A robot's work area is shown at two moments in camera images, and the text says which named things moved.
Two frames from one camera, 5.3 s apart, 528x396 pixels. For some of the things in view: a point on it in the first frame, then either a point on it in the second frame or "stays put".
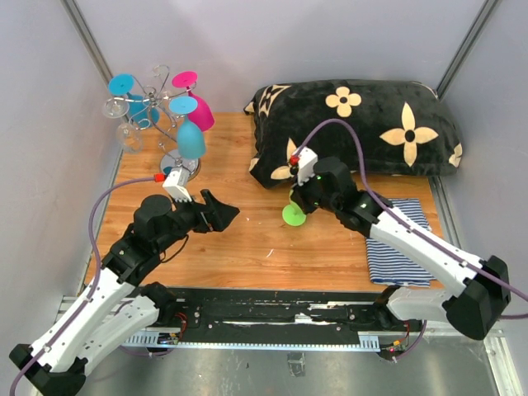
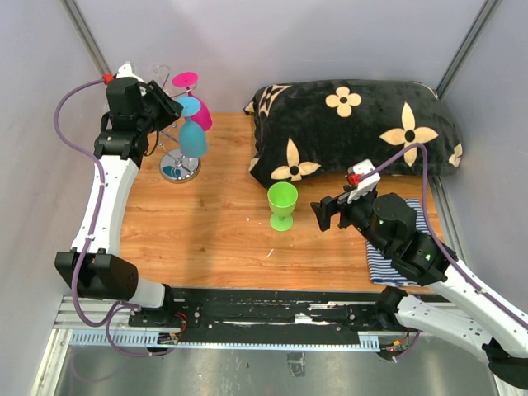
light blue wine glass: [191, 141] stays put
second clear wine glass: [162, 71] stays put
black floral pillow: [403, 127] stays put
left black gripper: [214, 215] to [171, 108]
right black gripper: [297, 196] to [327, 205]
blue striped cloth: [393, 266] stays put
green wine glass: [292, 214] to [282, 198]
